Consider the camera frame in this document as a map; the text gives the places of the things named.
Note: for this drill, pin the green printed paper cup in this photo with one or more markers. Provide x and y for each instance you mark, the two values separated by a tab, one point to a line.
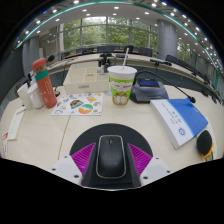
121	86

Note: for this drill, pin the white cardboard box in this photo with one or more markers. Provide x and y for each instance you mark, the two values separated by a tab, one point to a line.
85	80

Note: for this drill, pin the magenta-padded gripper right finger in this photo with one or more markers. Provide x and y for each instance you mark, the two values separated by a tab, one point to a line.
155	168

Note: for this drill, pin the colourful sticker sheet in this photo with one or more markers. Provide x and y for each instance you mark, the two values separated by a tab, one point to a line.
78	105

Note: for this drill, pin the black computer mouse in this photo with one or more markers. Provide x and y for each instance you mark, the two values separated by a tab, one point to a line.
111	158

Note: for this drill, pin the black gooseneck conference microphone unit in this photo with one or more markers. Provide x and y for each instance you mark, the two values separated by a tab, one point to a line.
148	91

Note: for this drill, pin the group of ceiling lights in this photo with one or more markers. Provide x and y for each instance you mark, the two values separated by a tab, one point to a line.
116	7

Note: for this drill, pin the white booklet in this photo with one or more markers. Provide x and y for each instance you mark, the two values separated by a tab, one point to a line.
16	121

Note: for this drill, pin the black foam handheld microphone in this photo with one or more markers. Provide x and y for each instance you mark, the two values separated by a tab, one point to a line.
204	141

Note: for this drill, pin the blue and white book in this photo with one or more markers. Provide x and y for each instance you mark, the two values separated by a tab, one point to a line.
185	120

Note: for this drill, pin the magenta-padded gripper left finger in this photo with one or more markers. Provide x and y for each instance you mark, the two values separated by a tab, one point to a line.
68	168

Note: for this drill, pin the red bottle with green band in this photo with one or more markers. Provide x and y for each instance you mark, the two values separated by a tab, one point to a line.
46	86

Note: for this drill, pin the white paper cup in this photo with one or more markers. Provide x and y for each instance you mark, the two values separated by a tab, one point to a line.
22	96

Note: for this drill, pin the group of black office chairs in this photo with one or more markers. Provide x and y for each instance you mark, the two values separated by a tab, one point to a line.
145	51

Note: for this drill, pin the black mouse pad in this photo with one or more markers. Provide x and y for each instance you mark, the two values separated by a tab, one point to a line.
110	129

